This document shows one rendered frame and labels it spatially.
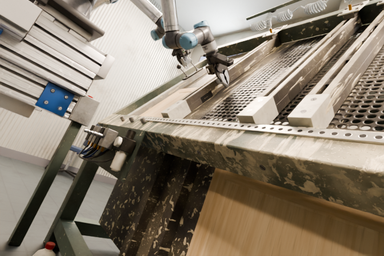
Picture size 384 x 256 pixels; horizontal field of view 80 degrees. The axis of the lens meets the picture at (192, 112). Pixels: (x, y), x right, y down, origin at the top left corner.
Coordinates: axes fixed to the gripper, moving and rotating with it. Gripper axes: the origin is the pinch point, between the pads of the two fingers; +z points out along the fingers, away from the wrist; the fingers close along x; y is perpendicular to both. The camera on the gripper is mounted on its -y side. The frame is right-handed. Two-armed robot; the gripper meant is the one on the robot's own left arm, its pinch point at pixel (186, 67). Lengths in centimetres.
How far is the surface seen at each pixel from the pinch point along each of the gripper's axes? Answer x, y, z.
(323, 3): 45, 82, -7
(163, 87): -11.7, -24.8, 9.2
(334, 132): -60, 119, 7
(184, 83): -7.1, -0.8, 9.5
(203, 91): -32, 48, 7
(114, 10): 126, -305, -110
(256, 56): 20, 48, 9
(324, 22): 53, 77, 5
